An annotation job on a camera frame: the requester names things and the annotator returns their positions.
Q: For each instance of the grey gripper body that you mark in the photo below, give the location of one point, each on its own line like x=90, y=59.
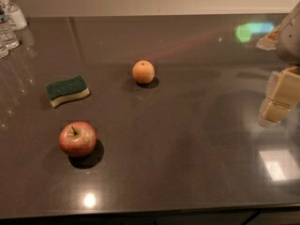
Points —
x=290, y=40

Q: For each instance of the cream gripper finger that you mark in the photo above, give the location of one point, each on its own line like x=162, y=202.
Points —
x=282, y=93

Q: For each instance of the orange fruit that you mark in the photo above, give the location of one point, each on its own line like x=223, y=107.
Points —
x=143, y=72

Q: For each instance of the red apple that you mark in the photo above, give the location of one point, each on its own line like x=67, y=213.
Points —
x=78, y=139

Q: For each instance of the green and yellow sponge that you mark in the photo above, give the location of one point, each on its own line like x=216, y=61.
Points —
x=72, y=89

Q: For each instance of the white pump sanitizer bottle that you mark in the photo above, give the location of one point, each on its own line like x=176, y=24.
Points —
x=14, y=15

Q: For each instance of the clear plastic water bottle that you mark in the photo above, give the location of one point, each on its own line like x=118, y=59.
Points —
x=6, y=33

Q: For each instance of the clear bottle at left edge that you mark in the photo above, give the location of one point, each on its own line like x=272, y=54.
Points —
x=3, y=49

